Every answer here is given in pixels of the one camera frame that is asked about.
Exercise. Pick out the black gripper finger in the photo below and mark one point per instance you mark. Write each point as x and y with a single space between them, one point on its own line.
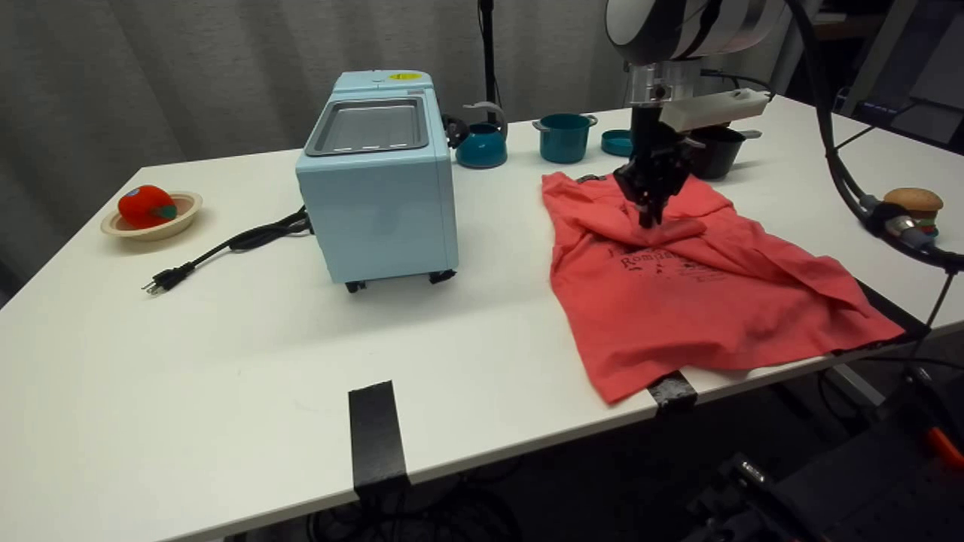
646 216
657 212

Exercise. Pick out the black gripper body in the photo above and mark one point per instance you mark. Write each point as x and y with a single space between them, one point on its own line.
656 166

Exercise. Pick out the orange sweatshirt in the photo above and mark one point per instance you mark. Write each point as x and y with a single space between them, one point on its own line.
699 291

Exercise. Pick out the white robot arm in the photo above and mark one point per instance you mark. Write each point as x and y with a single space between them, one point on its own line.
665 47

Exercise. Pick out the teal pot lid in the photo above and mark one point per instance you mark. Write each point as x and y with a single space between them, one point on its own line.
614 144

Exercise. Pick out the black toy saucepan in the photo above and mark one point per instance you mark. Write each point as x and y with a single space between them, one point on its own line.
715 151

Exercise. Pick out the teal toy pot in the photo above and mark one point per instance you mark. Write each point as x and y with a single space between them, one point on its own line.
563 136

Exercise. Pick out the teal toy kettle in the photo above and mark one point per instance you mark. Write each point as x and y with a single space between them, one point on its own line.
476 147

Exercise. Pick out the black table clamp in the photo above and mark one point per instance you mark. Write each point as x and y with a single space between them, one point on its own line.
674 394

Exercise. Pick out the toy hamburger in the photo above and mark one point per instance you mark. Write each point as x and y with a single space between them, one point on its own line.
913 209

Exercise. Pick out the light blue toaster oven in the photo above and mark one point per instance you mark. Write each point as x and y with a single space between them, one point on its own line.
378 180

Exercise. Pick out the black tape strip right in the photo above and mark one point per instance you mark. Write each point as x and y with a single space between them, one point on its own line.
904 320

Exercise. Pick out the black tape strip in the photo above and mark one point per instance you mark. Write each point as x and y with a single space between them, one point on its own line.
373 441
904 320

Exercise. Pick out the black tape strip front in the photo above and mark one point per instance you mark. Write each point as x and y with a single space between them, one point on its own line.
373 441

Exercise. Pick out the beige shallow bowl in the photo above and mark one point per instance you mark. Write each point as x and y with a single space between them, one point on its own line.
189 212

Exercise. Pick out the red toy pepper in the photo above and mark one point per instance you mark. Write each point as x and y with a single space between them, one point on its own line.
144 205

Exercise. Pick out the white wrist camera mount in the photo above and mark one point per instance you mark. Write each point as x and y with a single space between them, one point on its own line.
711 110

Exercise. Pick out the black camera stand pole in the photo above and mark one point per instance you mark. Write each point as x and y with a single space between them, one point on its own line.
486 33

